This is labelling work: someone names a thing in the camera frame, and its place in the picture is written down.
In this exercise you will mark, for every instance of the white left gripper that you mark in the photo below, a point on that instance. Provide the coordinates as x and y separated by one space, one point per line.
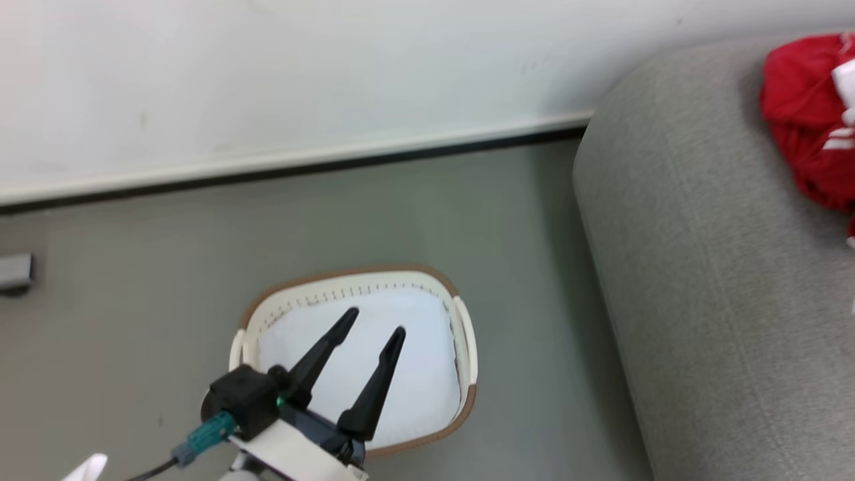
300 451

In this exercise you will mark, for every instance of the red and white garment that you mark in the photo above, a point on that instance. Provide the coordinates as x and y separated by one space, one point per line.
808 120

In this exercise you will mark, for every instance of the grey fabric sofa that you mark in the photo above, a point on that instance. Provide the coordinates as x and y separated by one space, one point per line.
721 280

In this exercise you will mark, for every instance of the cream laundry basket brown rim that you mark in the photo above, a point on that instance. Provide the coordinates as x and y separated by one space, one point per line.
314 284

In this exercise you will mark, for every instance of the white baseboard strip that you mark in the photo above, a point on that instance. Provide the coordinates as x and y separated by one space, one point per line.
300 157

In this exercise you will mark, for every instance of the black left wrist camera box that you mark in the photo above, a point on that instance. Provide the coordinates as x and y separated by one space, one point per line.
244 397

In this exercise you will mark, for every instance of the grey metal bracket foot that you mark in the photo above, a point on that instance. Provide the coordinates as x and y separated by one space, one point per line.
13 270

